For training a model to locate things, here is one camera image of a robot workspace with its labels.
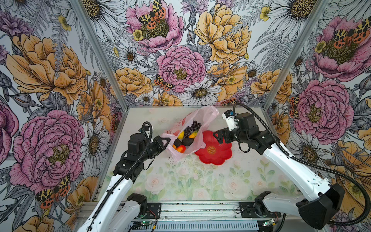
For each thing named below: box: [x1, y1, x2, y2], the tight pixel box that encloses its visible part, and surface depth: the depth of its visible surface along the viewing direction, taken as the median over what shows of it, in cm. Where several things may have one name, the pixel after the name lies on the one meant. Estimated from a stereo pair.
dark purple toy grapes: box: [183, 120, 202, 138], surface depth 104 cm
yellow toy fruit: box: [177, 130, 185, 140], surface depth 102 cm
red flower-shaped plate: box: [194, 130, 233, 166], surface depth 96 cm
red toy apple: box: [176, 145, 186, 154], surface depth 93 cm
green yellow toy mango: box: [188, 129, 199, 139], surface depth 101 cm
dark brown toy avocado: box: [173, 138, 184, 148], surface depth 98 cm
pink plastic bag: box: [161, 105, 220, 161], surface depth 79 cm
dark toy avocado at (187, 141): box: [182, 137, 195, 146], surface depth 98 cm
